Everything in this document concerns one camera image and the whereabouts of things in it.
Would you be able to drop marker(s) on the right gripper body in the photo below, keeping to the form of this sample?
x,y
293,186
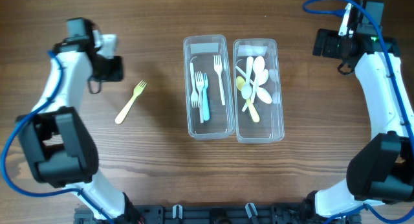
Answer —
x,y
333,43

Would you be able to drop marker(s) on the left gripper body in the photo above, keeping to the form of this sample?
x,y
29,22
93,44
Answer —
x,y
108,69

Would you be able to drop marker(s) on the cream yellow plastic fork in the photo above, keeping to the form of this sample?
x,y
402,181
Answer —
x,y
125,110

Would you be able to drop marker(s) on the large white plastic spoon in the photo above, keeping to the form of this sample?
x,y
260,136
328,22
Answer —
x,y
258,66

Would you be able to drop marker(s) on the white upside-down plastic spoon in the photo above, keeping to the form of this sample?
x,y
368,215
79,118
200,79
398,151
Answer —
x,y
263,95

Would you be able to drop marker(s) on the white upside-down plastic fork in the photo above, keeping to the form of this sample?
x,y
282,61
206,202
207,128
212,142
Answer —
x,y
194,95

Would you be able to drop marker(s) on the white thick-handled plastic spoon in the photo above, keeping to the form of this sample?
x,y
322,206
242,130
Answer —
x,y
247,89

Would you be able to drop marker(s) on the yellow plastic spoon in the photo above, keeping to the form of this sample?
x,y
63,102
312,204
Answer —
x,y
253,113

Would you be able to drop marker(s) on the light blue plastic fork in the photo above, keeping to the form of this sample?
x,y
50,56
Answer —
x,y
206,110

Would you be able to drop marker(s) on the white long plastic fork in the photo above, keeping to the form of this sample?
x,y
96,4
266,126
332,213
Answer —
x,y
218,68

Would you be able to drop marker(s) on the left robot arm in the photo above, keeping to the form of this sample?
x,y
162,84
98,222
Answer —
x,y
58,148

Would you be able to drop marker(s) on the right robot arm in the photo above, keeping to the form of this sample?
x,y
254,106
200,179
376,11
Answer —
x,y
382,172

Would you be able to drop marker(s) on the left clear plastic container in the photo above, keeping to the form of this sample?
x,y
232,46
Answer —
x,y
200,51

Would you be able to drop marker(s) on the clear plastic container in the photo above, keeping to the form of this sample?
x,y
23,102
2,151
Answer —
x,y
270,128
200,51

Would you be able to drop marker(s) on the right clear plastic container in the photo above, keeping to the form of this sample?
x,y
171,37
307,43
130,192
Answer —
x,y
270,128

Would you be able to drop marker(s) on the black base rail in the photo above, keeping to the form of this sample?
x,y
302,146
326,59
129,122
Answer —
x,y
276,213

